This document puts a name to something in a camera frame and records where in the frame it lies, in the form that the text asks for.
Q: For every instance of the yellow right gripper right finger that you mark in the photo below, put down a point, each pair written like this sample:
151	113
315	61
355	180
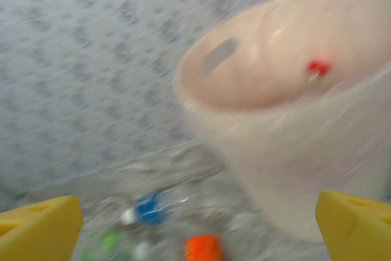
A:
360	230

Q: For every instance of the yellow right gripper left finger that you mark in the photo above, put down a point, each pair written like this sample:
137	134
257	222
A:
36	230

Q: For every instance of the green cap clear bottle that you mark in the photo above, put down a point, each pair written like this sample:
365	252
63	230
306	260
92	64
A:
110	241

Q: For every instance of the blue label bottle long neck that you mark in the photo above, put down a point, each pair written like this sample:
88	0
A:
148	210

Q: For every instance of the orange bottle cap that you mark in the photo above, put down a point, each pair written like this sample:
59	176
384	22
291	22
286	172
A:
203	247

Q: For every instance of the red cap pink label bottle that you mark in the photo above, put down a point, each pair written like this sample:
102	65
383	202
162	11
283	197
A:
317	67

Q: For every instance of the beige plastic bin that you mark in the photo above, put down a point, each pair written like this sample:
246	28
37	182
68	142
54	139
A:
259	83

